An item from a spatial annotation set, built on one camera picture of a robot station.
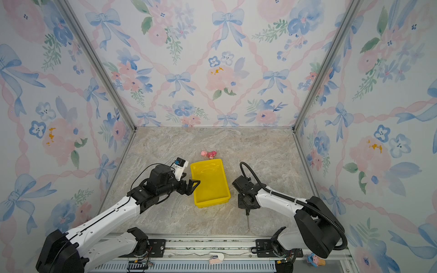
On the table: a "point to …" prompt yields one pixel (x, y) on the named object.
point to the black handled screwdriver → (247, 213)
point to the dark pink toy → (211, 154)
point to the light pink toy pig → (203, 153)
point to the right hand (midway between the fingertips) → (244, 202)
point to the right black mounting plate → (264, 249)
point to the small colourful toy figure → (315, 260)
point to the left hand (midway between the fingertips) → (193, 176)
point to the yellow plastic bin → (214, 188)
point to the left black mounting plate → (156, 247)
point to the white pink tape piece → (220, 259)
